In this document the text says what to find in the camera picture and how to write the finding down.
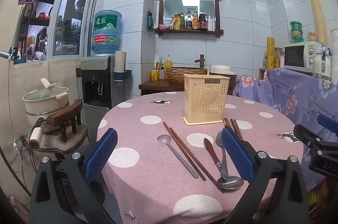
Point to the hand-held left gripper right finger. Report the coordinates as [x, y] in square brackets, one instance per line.
[237, 155]

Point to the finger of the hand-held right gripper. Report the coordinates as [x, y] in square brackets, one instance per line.
[328, 122]
[307, 135]

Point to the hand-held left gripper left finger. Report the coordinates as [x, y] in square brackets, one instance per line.
[101, 154]

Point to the shiny metal spoon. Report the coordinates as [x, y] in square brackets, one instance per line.
[219, 139]

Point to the brown wooden chopstick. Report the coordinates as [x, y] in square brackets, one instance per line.
[237, 125]
[233, 125]
[182, 150]
[187, 154]

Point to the matte grey metal spoon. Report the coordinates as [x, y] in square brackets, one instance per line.
[163, 140]

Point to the beige perforated utensil holder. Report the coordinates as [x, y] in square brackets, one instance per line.
[195, 102]

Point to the beige round cushion stool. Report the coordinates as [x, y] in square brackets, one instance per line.
[66, 146]

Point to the purple floral cloth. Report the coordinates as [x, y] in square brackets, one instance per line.
[290, 97]

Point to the small dark wooden stool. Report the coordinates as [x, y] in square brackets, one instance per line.
[66, 110]

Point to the pink polka dot tablecloth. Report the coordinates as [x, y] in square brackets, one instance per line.
[158, 160]

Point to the white and red handheld tool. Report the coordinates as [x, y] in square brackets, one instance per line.
[35, 137]

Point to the white microwave oven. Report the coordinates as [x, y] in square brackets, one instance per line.
[293, 56]

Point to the white pot with lid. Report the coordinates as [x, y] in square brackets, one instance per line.
[45, 102]

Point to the dark wooden cabinet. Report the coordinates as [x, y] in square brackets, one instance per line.
[153, 85]

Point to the grey water dispenser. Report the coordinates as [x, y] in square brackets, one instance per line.
[97, 68]

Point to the white and brown rice cooker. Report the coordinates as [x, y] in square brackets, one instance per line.
[221, 69]

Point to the yellow wrap roll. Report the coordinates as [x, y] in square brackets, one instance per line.
[271, 52]

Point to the yellow cup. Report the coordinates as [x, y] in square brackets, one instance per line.
[154, 75]

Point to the green stacked cups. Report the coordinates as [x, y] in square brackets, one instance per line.
[296, 32]

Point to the woven basin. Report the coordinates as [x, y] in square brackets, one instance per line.
[184, 75]

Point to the bronze faucet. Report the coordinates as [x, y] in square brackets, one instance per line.
[201, 59]

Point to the tall beige rolled mat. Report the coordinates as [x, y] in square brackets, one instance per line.
[318, 15]

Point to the yellow soap bottle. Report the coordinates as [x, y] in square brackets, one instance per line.
[168, 64]

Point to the blue water jug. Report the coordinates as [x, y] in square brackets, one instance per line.
[105, 28]

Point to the blue clamp on pole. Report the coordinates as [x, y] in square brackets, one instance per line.
[13, 53]

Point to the white tube bottle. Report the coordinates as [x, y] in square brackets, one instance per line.
[211, 23]

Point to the dark sauce bottle red label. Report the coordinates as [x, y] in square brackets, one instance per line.
[202, 22]

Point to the bottle with orange label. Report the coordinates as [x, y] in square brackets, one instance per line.
[195, 21]

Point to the pink apple-shaped ornament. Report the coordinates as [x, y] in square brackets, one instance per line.
[162, 26]

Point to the green hanging pouch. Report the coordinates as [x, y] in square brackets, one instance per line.
[150, 20]

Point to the sliding glass window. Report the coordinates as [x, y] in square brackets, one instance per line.
[71, 15]

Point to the dark bottle blue label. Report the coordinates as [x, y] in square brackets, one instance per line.
[188, 20]

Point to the yellow seasoning packet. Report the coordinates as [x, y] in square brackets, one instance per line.
[174, 23]

